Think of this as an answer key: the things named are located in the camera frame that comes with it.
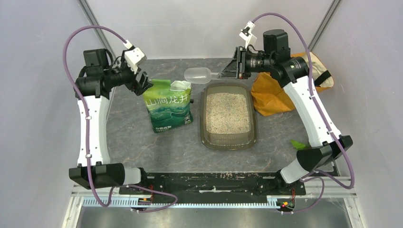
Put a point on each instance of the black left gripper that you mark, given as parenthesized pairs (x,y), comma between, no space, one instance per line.
(143,85)

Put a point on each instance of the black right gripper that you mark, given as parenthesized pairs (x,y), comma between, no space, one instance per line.
(237,68)

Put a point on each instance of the green cat litter bag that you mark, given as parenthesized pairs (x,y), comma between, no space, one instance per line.
(168,104)

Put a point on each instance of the clear plastic scoop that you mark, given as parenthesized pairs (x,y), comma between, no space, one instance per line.
(200,75)

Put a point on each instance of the brown translucent litter box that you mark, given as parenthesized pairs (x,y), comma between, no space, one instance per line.
(227,117)

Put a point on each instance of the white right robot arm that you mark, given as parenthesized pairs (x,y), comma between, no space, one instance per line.
(295,76)

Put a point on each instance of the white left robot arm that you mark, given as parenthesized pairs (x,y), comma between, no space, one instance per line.
(95,82)

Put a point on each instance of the orange paper tote bag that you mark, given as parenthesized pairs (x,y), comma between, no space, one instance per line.
(269,98)

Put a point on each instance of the white toy radish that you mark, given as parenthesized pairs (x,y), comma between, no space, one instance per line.
(298,145)

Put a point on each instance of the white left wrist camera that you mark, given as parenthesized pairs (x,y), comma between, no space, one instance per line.
(133,56)

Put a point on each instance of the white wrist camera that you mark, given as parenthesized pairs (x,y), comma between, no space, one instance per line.
(133,56)
(247,36)

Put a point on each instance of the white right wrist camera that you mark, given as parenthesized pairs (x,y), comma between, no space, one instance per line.
(247,36)

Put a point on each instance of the aluminium frame post left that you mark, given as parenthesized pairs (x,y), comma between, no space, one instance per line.
(86,8)

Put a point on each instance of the aluminium frame post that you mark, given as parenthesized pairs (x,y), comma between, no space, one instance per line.
(86,8)
(324,23)

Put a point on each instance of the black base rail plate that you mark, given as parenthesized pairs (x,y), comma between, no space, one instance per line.
(162,197)

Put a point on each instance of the aluminium frame post right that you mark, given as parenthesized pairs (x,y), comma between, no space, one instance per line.
(324,23)

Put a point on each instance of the white toothed cable strip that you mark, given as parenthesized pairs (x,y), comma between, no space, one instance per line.
(134,202)

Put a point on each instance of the aluminium front frame rail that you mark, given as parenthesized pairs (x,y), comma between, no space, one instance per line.
(327,185)

